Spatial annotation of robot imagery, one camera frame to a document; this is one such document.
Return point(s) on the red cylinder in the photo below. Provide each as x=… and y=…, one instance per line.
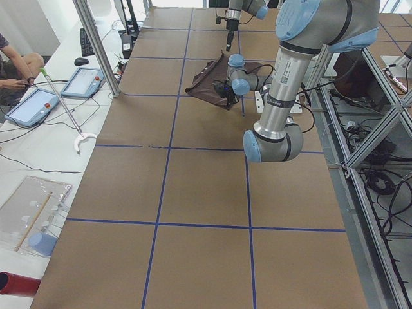
x=17, y=285

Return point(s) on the reacher grabber stick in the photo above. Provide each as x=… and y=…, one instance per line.
x=81, y=135

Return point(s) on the clear plastic bag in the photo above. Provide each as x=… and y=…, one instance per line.
x=37, y=205

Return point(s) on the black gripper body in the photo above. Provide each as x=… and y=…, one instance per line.
x=230, y=25
x=220, y=89

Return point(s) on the far teach pendant tablet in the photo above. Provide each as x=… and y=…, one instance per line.
x=84, y=83

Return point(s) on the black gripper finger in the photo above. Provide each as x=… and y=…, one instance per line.
x=228, y=45

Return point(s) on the aluminium frame post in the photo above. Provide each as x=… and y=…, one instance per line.
x=86, y=18

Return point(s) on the light blue cup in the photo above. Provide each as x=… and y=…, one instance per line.
x=43, y=243

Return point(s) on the black box with label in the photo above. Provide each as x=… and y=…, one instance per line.
x=127, y=45

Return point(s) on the black computer mouse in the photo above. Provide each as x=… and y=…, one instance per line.
x=80, y=61

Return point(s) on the seated person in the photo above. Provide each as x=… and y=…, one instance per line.
x=18, y=73

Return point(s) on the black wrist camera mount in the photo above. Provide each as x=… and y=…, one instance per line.
x=222, y=88

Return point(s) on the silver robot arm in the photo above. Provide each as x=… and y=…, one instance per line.
x=256, y=8
x=302, y=28

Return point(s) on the white pedestal column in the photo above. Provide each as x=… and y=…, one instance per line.
x=263, y=96

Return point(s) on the brown t-shirt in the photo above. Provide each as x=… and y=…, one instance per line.
x=212, y=87

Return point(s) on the black keyboard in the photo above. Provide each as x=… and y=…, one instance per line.
x=85, y=44

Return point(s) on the near teach pendant tablet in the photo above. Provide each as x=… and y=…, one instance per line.
x=35, y=107

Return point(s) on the teach pendant tablet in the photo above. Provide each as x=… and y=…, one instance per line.
x=84, y=83
x=35, y=107

